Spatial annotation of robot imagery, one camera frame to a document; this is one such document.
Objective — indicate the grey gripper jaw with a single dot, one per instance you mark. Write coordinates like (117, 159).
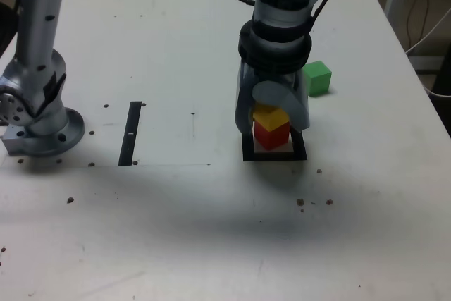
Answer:
(243, 110)
(299, 110)

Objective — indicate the black tape square outline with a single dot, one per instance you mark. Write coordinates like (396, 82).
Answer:
(275, 157)

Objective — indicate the green cube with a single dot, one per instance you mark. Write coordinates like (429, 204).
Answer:
(319, 79)

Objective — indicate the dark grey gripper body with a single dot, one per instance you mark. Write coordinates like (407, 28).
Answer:
(278, 76)

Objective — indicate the yellow cube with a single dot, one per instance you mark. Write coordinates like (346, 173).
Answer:
(269, 117)

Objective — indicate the black tape strip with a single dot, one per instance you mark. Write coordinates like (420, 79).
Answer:
(128, 146)

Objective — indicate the red cube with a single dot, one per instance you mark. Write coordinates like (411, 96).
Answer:
(269, 137)

